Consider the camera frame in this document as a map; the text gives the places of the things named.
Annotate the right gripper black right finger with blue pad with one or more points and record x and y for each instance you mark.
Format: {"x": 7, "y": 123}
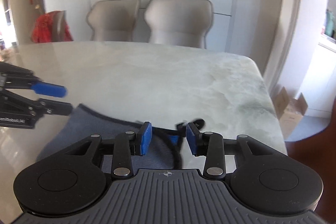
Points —
{"x": 201, "y": 142}

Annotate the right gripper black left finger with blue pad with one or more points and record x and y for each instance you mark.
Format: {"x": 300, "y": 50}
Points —
{"x": 134, "y": 143}

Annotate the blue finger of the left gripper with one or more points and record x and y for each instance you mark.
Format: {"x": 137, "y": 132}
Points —
{"x": 47, "y": 89}

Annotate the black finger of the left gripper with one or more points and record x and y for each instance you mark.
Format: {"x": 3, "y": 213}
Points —
{"x": 51, "y": 107}

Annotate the blue grey microfibre towel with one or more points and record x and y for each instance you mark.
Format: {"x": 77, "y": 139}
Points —
{"x": 165, "y": 146}

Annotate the chair with red cloth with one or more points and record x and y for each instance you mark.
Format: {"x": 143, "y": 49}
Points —
{"x": 51, "y": 27}

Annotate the open cardboard box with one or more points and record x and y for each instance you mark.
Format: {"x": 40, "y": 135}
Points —
{"x": 290, "y": 111}

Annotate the beige dining chair left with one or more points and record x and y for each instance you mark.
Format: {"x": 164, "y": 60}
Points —
{"x": 113, "y": 20}

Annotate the beige dining chair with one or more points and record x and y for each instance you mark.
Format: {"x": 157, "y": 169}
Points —
{"x": 113, "y": 20}
{"x": 179, "y": 22}

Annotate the white sideboard cabinet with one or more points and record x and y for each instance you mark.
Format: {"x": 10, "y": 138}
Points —
{"x": 216, "y": 38}

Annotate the beige dining chair right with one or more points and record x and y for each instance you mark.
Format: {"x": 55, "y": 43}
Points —
{"x": 179, "y": 22}

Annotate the teal vase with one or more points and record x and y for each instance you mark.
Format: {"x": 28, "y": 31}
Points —
{"x": 329, "y": 23}

